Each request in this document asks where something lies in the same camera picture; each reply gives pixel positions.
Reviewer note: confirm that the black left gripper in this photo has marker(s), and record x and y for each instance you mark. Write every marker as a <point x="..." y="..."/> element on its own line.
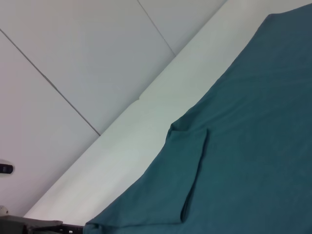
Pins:
<point x="14" y="223"/>

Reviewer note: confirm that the teal blue shirt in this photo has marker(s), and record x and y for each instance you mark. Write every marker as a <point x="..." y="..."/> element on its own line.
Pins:
<point x="243" y="146"/>

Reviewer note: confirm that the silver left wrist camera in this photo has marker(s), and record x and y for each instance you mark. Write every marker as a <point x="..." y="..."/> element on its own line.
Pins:
<point x="6" y="167"/>

